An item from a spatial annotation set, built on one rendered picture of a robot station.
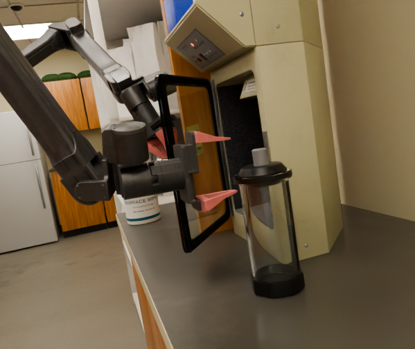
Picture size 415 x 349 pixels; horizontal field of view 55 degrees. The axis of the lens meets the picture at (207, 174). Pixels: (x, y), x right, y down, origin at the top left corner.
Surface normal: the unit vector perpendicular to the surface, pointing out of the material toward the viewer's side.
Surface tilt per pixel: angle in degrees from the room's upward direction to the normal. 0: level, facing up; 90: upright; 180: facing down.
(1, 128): 90
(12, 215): 90
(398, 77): 90
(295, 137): 90
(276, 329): 0
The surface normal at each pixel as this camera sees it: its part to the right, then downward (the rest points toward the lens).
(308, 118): 0.29, 0.07
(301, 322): -0.15, -0.98
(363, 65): -0.94, 0.18
